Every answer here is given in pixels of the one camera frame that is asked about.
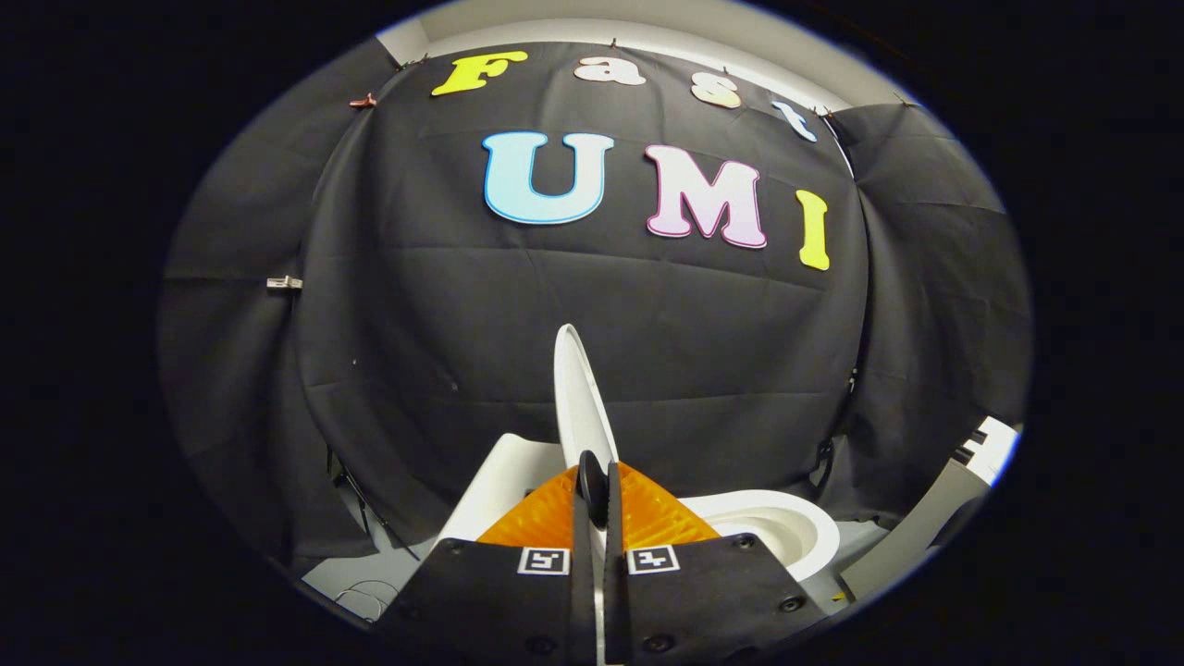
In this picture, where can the copper cloth clip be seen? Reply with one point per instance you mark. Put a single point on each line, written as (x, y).
(363, 100)

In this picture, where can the white ceramic toilet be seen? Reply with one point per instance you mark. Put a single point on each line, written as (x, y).
(504, 472)

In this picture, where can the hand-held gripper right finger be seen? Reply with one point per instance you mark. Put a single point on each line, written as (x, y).
(618, 592)

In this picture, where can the silver cloth clip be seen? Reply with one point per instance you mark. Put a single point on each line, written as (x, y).
(284, 283)

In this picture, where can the black backdrop cloth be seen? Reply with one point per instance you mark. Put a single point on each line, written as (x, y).
(573, 324)

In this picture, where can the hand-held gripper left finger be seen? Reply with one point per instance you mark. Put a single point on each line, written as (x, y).
(585, 573)

